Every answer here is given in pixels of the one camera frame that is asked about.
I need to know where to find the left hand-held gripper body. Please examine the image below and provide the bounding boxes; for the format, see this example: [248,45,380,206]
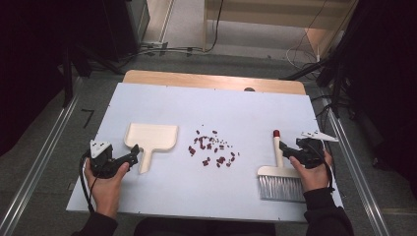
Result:
[88,140,132,180]

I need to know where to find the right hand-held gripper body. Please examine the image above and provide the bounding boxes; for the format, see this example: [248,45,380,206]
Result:
[294,131,339,170]

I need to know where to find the cream plastic dustpan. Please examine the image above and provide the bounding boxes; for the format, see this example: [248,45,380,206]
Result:
[123,122,180,175]

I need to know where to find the cream hand brush grey bristles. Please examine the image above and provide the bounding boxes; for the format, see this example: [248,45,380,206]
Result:
[257,129,307,203]

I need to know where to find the pile of red kidney beans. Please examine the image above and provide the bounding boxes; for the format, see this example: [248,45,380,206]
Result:
[187,129,241,168]

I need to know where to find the person's left hand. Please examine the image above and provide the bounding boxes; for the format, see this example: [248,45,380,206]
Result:
[84,160,130,202]

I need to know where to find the person's right hand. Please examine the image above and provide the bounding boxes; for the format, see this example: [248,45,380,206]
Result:
[289,149,334,194]

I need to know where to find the black metal stand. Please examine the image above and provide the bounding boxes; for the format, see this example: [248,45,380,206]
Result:
[279,48,360,120]
[61,41,126,108]

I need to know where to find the wooden table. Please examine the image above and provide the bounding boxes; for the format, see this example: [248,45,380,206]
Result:
[122,69,307,96]

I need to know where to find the dark curtain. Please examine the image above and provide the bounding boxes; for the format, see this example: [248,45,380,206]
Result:
[0,0,106,157]
[339,0,417,186]

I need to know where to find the black cabinet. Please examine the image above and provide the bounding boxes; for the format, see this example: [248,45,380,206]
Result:
[100,0,151,63]

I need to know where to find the right hand-held gripper black cable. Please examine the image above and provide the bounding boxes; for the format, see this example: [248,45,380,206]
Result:
[313,141,336,193]

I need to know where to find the hand-held gripper black cable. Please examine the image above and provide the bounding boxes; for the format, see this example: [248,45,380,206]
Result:
[79,149,100,214]
[313,141,336,193]

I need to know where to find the left hand-held gripper black cable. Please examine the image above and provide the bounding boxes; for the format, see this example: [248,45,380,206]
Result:
[79,149,100,214]

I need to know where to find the grey metal floor rail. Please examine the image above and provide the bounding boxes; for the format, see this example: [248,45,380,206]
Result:
[0,78,84,236]
[318,88,392,236]

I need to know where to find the white cable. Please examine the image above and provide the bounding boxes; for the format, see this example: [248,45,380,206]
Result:
[285,30,322,72]

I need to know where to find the bundle of floor cables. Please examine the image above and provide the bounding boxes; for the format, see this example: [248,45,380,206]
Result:
[121,41,205,61]

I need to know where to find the light wooden shelf frame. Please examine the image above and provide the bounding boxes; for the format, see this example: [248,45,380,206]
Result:
[202,0,360,58]

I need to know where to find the hanging black cable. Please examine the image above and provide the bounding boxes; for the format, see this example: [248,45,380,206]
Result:
[202,0,225,54]

